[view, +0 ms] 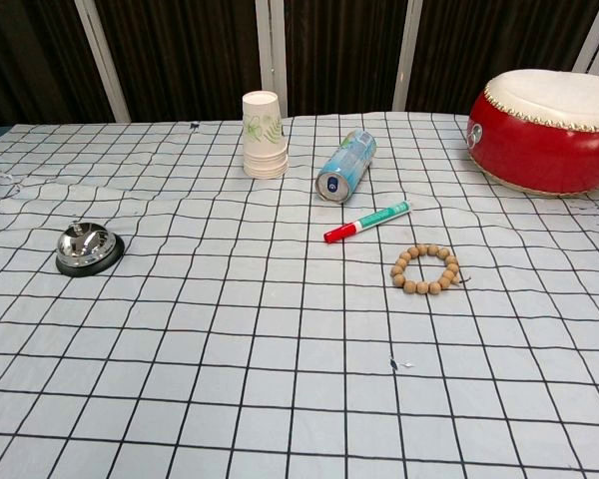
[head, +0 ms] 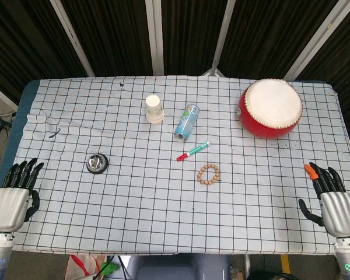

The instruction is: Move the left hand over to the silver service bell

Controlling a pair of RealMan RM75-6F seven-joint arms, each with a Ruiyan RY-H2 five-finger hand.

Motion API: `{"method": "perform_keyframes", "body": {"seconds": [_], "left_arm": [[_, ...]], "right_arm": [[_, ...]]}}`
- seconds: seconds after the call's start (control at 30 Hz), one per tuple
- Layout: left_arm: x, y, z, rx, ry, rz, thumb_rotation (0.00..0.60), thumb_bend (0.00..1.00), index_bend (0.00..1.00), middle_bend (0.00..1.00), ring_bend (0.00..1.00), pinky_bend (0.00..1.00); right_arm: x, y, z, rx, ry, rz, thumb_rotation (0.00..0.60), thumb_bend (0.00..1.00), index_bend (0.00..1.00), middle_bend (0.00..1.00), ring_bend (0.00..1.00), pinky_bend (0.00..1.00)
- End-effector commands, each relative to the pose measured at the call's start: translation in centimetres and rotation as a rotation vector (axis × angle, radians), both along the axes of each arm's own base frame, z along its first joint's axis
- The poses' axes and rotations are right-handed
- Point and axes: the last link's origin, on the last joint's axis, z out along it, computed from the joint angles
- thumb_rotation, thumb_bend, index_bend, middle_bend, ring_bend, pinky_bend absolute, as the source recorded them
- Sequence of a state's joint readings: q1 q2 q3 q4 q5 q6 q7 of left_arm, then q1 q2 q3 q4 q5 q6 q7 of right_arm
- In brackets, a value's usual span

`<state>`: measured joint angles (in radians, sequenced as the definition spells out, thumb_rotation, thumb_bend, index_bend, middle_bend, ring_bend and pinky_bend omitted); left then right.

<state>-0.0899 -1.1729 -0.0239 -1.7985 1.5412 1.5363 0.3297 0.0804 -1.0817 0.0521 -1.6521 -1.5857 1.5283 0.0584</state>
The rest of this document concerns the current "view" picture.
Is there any silver desk bell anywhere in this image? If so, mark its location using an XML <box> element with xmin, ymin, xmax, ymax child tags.
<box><xmin>55</xmin><ymin>223</ymin><xmax>127</xmax><ymax>278</ymax></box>

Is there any red green white marker pen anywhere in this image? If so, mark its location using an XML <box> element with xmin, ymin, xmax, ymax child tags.
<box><xmin>322</xmin><ymin>200</ymin><xmax>412</xmax><ymax>245</ymax></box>

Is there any light blue drink can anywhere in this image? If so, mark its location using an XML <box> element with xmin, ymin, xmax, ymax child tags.
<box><xmin>314</xmin><ymin>129</ymin><xmax>378</xmax><ymax>205</ymax></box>

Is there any white black grid tablecloth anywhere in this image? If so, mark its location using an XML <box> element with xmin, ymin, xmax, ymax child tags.
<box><xmin>0</xmin><ymin>110</ymin><xmax>599</xmax><ymax>479</ymax></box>

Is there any stack of white paper cups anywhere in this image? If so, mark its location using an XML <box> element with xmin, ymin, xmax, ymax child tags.
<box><xmin>241</xmin><ymin>90</ymin><xmax>290</xmax><ymax>180</ymax></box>

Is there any dark pleated curtain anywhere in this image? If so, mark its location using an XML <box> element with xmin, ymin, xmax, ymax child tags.
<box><xmin>0</xmin><ymin>0</ymin><xmax>599</xmax><ymax>134</ymax></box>

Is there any red drum with white skin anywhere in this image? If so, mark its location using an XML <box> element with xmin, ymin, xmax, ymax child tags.
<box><xmin>466</xmin><ymin>68</ymin><xmax>599</xmax><ymax>197</ymax></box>

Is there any wooden bead bracelet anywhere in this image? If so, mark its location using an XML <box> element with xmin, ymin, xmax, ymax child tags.
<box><xmin>389</xmin><ymin>243</ymin><xmax>474</xmax><ymax>295</ymax></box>

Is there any white metal frame post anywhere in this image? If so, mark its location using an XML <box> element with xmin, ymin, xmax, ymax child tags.
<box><xmin>74</xmin><ymin>0</ymin><xmax>132</xmax><ymax>124</ymax></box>
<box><xmin>571</xmin><ymin>0</ymin><xmax>599</xmax><ymax>81</ymax></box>
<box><xmin>255</xmin><ymin>0</ymin><xmax>290</xmax><ymax>119</ymax></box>
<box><xmin>391</xmin><ymin>0</ymin><xmax>424</xmax><ymax>113</ymax></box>

